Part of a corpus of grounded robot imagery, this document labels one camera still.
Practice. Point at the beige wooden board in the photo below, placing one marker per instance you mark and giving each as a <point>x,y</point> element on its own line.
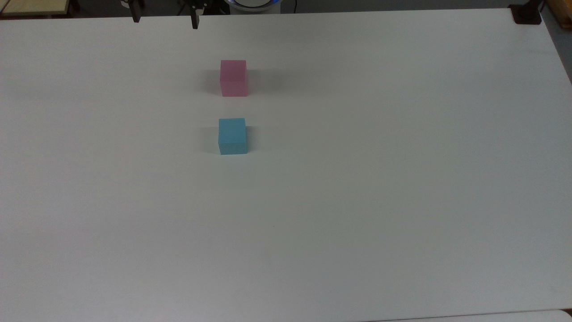
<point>33,6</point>

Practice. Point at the pink cube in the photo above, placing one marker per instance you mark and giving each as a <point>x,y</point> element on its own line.
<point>233,78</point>

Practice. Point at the black pole with clamp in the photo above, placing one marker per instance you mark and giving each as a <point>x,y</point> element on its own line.
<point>526,13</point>

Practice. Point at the blue cube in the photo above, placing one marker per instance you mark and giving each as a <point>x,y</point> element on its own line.
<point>233,136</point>

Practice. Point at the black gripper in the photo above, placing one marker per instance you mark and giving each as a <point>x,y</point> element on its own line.
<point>196,4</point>

